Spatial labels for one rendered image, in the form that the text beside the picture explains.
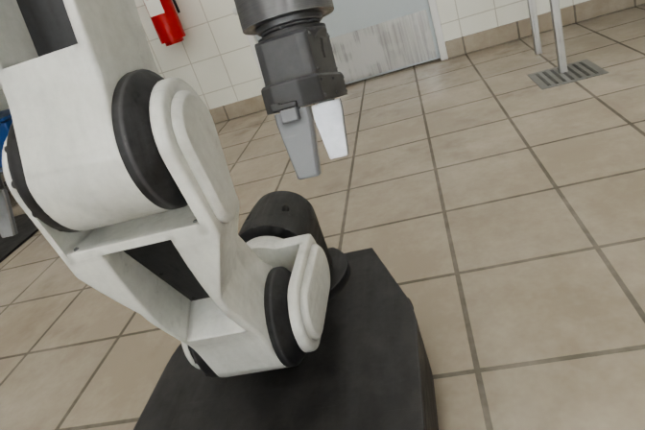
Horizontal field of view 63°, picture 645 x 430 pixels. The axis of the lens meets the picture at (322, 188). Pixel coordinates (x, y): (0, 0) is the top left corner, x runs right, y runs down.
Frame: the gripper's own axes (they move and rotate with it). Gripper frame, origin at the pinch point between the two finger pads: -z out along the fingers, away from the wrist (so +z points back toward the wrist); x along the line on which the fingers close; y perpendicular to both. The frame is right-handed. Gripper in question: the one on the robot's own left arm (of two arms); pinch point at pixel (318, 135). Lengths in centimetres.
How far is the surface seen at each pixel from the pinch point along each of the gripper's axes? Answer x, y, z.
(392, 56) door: -270, -29, 20
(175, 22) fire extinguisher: -229, -139, 69
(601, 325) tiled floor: -47, 27, -48
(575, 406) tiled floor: -31, 20, -52
